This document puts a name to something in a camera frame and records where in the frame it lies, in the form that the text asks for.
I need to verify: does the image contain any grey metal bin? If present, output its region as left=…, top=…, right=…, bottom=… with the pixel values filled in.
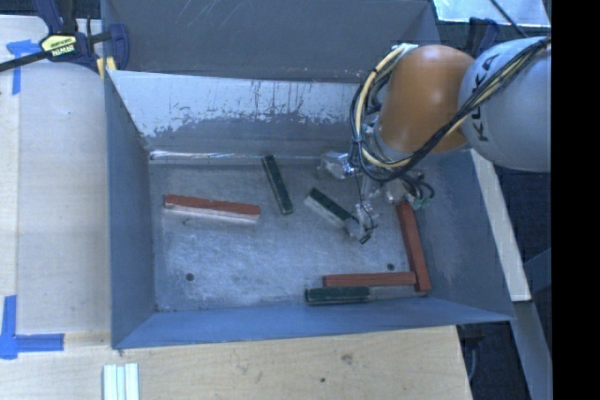
left=98, top=0, right=518, bottom=350

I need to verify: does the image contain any red-brown flat block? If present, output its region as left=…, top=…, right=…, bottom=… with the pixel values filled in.
left=395, top=200, right=433, bottom=293
left=163, top=193, right=262, bottom=226
left=321, top=272, right=419, bottom=299

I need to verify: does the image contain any dark green flat block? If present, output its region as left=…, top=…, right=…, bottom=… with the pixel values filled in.
left=303, top=186, right=360, bottom=231
left=260, top=154, right=295, bottom=216
left=304, top=285, right=373, bottom=307

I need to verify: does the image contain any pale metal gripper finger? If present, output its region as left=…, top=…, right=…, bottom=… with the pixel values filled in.
left=357, top=200, right=379, bottom=245
left=345, top=214, right=365, bottom=241

